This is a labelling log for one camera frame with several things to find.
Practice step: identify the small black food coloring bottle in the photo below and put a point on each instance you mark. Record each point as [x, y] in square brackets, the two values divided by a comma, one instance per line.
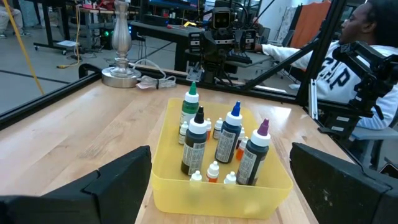
[183, 133]

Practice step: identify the small red food coloring bottle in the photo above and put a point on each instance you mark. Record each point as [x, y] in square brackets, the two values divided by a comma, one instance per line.
[213, 171]

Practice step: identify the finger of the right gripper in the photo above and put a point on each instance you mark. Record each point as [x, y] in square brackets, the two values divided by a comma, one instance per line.
[240, 40]
[211, 46]

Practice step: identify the large purple food coloring bottle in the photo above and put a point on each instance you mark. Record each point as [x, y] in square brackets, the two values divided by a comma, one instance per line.
[252, 161]

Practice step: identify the black side desk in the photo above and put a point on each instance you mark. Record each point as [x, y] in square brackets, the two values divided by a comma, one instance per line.
[168, 32]

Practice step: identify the red marker pen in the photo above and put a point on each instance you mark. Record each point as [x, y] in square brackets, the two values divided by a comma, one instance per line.
[175, 27]

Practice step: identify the white shade table lamp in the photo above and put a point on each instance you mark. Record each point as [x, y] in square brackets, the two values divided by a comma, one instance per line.
[121, 74]

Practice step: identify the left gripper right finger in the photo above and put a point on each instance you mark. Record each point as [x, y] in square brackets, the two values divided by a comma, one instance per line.
[342, 193]

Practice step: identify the large black food coloring bottle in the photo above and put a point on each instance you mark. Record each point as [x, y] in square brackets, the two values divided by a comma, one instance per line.
[192, 149]

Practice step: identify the person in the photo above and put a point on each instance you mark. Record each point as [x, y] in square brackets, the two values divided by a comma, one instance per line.
[12, 18]
[342, 81]

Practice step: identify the large green food coloring bottle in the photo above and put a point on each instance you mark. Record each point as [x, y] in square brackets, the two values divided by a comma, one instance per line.
[189, 109]

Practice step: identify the orange fabric panel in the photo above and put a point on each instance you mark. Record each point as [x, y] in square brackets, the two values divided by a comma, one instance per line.
[308, 21]

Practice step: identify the grey chair seat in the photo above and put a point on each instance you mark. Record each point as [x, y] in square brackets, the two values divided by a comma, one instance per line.
[373, 133]

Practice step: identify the large blue food coloring bottle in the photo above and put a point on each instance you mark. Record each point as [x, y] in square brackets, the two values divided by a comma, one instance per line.
[227, 143]

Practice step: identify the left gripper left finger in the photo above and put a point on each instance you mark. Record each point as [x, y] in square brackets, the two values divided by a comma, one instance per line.
[124, 186]

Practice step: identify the small orange food coloring bottle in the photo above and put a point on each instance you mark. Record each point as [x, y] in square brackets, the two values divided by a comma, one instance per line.
[242, 149]

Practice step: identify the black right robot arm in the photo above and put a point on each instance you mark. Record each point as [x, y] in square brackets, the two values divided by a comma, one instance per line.
[214, 70]

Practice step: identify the black computer tower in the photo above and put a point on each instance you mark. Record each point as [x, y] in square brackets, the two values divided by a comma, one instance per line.
[107, 35]

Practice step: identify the yellow translucent plastic bin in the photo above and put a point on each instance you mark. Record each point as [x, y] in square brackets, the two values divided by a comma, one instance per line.
[217, 202]

